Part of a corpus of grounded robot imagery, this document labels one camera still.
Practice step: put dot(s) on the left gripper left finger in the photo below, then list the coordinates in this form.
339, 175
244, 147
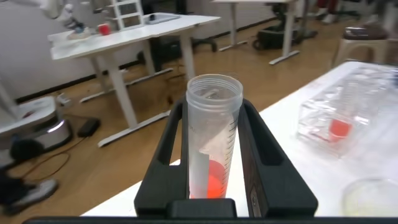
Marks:
161, 186

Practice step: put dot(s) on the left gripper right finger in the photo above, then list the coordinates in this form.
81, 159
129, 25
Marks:
273, 193

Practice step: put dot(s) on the red pigment test tube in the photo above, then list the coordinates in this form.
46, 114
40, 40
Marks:
214, 124
339, 129

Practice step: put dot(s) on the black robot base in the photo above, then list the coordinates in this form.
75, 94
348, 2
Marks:
270, 39

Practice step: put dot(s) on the clear glass beaker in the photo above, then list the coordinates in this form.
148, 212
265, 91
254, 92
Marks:
370, 199

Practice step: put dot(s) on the clear plastic test tube rack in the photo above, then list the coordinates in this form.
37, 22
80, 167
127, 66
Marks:
357, 109

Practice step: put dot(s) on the black power adapter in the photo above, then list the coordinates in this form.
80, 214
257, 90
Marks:
88, 127

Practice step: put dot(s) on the white power strip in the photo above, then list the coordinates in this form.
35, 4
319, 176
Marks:
64, 99

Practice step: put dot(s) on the white humanoid robot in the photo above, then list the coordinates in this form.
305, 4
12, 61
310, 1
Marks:
37, 124

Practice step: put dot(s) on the long white standing desk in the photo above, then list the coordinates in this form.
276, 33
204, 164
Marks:
287, 31

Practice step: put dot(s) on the black computer mouse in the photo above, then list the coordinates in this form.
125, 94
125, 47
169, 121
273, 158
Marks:
151, 17

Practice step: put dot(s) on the beige plastic stool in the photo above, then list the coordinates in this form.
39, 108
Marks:
360, 44

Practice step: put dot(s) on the clear drawer organizer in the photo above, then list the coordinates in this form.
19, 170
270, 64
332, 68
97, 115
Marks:
129, 15

